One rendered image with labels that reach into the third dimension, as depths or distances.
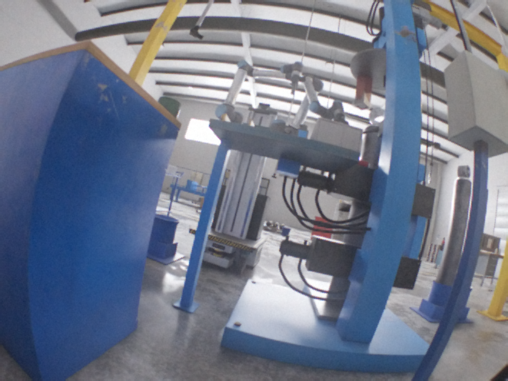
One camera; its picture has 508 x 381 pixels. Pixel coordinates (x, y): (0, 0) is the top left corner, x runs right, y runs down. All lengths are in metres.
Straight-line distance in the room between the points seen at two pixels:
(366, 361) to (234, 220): 1.92
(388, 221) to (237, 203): 1.74
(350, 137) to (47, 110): 1.16
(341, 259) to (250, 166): 1.57
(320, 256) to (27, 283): 1.31
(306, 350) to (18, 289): 1.11
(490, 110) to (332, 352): 1.29
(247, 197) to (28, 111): 2.25
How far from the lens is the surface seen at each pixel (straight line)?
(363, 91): 2.14
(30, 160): 0.59
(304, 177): 1.52
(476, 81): 1.20
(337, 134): 1.17
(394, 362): 1.41
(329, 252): 1.38
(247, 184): 2.56
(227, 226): 2.59
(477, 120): 1.07
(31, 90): 0.72
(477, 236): 1.08
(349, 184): 1.40
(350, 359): 1.28
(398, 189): 1.27
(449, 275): 2.72
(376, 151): 1.74
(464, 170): 2.86
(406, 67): 1.61
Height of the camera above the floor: 0.69
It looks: 4 degrees up
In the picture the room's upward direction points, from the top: 15 degrees clockwise
